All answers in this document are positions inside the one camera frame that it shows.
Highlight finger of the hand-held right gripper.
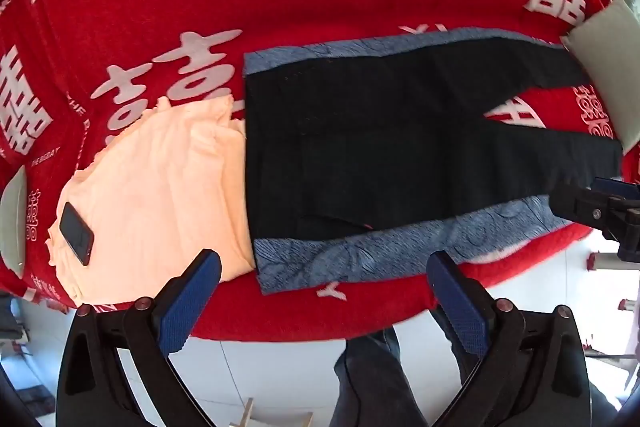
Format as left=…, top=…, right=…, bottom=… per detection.
left=549, top=177, right=640, bottom=228

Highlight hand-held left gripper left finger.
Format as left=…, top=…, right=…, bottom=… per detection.
left=56, top=249, right=223, bottom=427

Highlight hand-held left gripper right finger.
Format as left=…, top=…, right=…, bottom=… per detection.
left=427, top=251, right=591, bottom=427

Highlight black pants with blue trim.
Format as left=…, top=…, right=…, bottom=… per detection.
left=242, top=27, right=625, bottom=295

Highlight peach folded cloth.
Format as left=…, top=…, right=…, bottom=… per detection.
left=46, top=94, right=253, bottom=308

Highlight person's legs in dark trousers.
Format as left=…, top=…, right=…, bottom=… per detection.
left=330, top=304, right=483, bottom=427

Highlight black smartphone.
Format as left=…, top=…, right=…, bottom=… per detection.
left=59, top=202, right=96, bottom=267

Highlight white pillow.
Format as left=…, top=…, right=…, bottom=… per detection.
left=560, top=0, right=640, bottom=148

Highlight pale grey cushion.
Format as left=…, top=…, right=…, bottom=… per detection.
left=0, top=166, right=29, bottom=279

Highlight wooden frame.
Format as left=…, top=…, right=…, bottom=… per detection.
left=229, top=397, right=315, bottom=427

